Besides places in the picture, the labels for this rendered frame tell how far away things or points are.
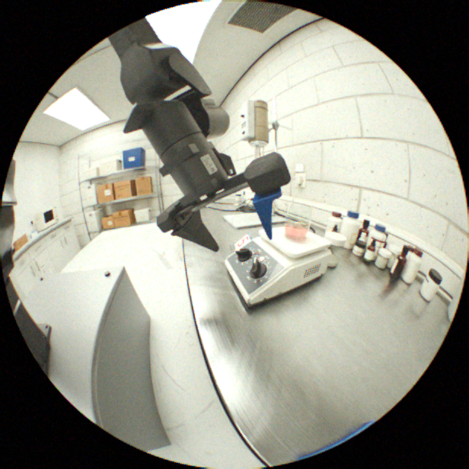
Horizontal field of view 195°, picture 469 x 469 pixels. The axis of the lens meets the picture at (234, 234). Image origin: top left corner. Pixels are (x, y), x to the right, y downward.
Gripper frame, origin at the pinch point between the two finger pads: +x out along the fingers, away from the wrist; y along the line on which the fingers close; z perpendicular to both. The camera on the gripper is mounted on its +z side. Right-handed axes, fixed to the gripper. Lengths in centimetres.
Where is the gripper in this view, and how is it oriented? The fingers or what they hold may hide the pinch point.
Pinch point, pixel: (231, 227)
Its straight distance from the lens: 18.9
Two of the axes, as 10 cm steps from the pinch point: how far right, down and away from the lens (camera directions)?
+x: 4.6, 7.5, 4.8
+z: 2.3, -6.2, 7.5
